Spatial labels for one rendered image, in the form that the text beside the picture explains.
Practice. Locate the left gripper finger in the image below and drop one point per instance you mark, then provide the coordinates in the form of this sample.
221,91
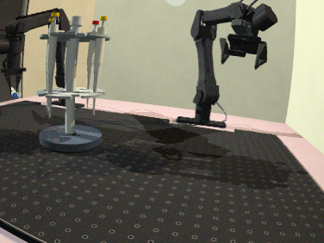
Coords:
262,51
224,49

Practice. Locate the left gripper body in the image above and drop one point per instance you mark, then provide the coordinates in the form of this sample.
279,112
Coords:
240,44

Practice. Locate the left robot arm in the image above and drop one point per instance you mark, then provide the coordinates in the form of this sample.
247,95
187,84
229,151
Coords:
207,92

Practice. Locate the white pipette with blue push button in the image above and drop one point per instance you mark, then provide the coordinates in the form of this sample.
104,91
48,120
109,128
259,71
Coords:
15,94

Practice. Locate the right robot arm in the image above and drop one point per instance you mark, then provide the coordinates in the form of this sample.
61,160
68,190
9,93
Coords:
16,29

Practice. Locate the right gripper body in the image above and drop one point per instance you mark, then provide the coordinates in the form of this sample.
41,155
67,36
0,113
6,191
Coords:
13,65

